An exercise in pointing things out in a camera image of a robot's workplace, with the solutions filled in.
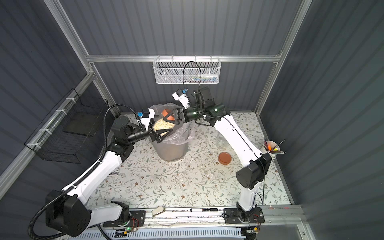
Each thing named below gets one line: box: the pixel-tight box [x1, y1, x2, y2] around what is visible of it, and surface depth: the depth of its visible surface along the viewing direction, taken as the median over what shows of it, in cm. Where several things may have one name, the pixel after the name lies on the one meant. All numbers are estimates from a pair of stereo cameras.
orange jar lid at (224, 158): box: [218, 152, 232, 165], surface depth 96 cm
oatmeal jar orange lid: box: [162, 108, 176, 121], surface depth 63 cm
